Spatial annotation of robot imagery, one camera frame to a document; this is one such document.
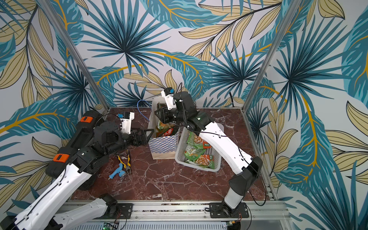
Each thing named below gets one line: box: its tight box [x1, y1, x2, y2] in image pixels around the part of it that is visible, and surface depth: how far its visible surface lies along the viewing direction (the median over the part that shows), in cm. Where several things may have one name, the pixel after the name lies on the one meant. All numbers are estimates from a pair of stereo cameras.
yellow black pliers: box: [116, 149, 132, 175], surface depth 89 cm
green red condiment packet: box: [157, 120, 180, 137], surface depth 80 cm
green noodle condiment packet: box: [186, 131, 212, 150], surface depth 99 cm
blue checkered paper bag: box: [148, 134, 180, 160], surface depth 80 cm
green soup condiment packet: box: [195, 154, 216, 170], surface depth 88 cm
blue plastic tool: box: [107, 162, 127, 180], surface depth 85 cm
